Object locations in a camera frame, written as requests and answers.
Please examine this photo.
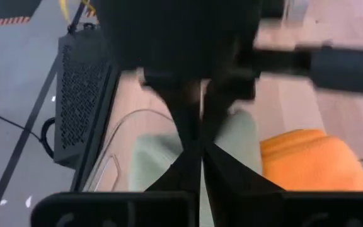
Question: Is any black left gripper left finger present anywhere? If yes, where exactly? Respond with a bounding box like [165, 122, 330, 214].
[145, 144, 203, 194]

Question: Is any clear plastic bin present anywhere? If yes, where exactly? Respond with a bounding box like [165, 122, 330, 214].
[83, 108, 363, 192]

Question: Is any pale green microfiber towel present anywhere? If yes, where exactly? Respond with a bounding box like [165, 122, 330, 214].
[129, 110, 263, 227]

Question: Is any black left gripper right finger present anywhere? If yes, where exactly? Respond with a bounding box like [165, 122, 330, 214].
[202, 143, 285, 227]

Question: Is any yellow floor cable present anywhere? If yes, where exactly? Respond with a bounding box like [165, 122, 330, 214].
[58, 0, 72, 23]

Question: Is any orange microfiber towel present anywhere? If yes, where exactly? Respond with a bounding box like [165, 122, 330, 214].
[259, 128, 363, 192]

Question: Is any black floor cable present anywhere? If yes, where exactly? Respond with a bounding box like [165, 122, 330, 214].
[0, 105, 57, 159]

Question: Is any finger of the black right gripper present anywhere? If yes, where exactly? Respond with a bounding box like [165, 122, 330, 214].
[202, 78, 256, 148]
[143, 75, 201, 149]

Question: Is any black perforated computer case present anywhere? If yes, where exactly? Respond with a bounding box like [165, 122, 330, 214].
[54, 25, 121, 170]

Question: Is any small hazard striped floor mat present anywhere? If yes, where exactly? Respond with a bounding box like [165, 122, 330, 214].
[0, 0, 43, 28]

